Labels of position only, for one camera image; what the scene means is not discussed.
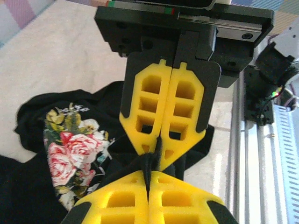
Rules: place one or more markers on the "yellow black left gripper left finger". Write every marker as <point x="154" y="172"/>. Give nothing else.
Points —
<point x="121" y="210"/>

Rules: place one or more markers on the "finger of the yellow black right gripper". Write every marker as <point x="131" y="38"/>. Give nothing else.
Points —
<point x="198" y="105"/>
<point x="130" y="105"/>

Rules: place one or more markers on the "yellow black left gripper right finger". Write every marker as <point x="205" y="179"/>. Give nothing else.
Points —
<point x="182" y="210"/>

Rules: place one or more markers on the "black t-shirt with floral print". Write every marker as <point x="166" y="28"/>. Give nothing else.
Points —
<point x="28" y="186"/>

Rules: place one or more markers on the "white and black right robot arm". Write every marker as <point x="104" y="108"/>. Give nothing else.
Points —
<point x="268" y="67"/>

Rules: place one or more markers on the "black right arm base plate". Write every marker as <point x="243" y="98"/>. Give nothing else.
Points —
<point x="261" y="112"/>

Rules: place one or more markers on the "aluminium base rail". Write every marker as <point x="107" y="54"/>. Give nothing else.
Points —
<point x="247" y="163"/>

